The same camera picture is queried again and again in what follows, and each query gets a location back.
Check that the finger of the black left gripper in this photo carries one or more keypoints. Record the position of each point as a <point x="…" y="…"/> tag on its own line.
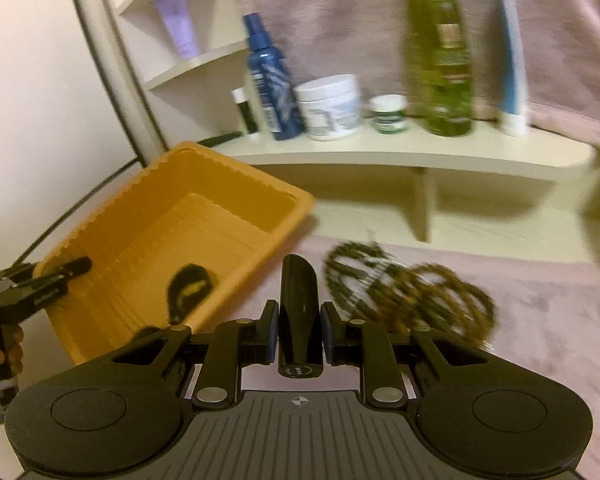
<point x="22" y="295"/>

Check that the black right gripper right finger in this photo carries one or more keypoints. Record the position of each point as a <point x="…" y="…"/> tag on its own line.
<point x="366" y="346"/>

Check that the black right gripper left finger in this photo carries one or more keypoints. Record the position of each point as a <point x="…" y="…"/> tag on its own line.
<point x="234" y="345"/>

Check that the black glossy hair clip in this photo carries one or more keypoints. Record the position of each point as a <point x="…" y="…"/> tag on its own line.
<point x="300" y="333"/>

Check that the orange plastic tray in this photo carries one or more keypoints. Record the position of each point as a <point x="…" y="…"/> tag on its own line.
<point x="191" y="206"/>

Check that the gloved left hand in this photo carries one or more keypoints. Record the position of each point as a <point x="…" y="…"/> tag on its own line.
<point x="13" y="354"/>

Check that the green pencil on shelf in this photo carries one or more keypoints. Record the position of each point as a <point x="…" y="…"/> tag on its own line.
<point x="213" y="141"/>

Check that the blue spray bottle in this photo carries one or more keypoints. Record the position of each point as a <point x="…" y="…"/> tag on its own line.
<point x="273" y="81"/>

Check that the small green lidded jar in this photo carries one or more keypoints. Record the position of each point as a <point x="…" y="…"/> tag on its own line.
<point x="389" y="113"/>

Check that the white cream jar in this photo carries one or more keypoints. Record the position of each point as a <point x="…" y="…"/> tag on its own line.
<point x="330" y="106"/>

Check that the small dark green bottle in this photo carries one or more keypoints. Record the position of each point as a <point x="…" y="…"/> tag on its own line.
<point x="245" y="111"/>

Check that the tall green liquid bottle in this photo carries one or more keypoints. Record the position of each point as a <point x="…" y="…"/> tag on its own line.
<point x="438" y="52"/>

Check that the cream curved shelf unit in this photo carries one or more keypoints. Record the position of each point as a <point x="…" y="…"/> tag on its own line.
<point x="542" y="173"/>

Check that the blue and white tube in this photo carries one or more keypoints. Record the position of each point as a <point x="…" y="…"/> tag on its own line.
<point x="514" y="81"/>

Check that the pink towel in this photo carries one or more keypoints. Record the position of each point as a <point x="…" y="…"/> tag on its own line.
<point x="561" y="40"/>

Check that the purple lotion tube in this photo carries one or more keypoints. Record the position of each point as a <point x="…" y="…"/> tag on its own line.
<point x="176" y="19"/>

